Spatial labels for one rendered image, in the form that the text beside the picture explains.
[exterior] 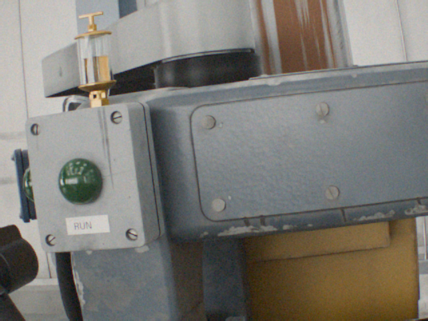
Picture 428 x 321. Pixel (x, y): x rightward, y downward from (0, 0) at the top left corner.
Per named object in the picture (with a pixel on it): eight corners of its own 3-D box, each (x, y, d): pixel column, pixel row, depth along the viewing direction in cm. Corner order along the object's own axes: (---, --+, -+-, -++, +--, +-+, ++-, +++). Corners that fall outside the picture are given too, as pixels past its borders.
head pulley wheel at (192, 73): (143, 96, 70) (139, 66, 70) (173, 95, 79) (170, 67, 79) (253, 81, 68) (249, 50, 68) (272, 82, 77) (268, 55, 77)
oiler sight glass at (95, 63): (75, 85, 62) (71, 39, 62) (87, 85, 65) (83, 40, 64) (107, 80, 62) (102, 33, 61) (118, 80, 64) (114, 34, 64)
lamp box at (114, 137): (41, 253, 56) (23, 118, 56) (66, 243, 60) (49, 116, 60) (146, 247, 54) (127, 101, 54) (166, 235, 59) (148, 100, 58)
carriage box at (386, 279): (197, 387, 90) (157, 97, 89) (254, 315, 123) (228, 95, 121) (419, 367, 85) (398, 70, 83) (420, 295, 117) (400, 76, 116)
